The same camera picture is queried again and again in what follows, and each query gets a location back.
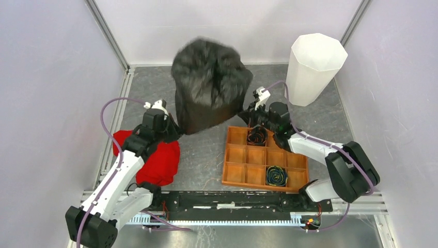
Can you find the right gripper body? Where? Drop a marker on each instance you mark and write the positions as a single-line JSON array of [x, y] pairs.
[[259, 116]]

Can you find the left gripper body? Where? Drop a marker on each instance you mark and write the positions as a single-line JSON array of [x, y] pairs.
[[169, 132]]

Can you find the black trash bag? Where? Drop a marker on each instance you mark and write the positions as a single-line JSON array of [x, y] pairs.
[[211, 84]]

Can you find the white trash bin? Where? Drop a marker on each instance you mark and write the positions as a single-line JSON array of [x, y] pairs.
[[314, 61]]

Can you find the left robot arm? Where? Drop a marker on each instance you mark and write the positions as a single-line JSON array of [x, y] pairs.
[[102, 215]]

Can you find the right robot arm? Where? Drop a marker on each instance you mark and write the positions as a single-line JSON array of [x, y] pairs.
[[351, 173]]

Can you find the rolled sock orange stripes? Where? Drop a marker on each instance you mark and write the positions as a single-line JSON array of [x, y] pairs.
[[257, 136]]

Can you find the red cloth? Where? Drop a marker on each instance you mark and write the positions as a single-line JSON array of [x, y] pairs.
[[161, 166]]

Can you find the wooden compartment tray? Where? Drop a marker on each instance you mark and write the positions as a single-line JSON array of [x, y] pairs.
[[245, 165]]

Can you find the rolled sock yellow blue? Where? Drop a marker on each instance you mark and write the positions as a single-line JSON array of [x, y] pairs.
[[276, 176]]

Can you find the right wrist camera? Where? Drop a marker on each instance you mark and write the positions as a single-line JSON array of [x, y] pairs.
[[261, 96]]

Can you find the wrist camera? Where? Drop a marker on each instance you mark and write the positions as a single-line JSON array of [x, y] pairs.
[[261, 96], [160, 105]]

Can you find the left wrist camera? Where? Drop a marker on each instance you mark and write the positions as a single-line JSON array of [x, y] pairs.
[[160, 105]]

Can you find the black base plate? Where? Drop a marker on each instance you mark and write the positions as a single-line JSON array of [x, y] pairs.
[[233, 205]]

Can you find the white slotted cable duct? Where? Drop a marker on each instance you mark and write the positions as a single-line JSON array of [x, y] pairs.
[[145, 219]]

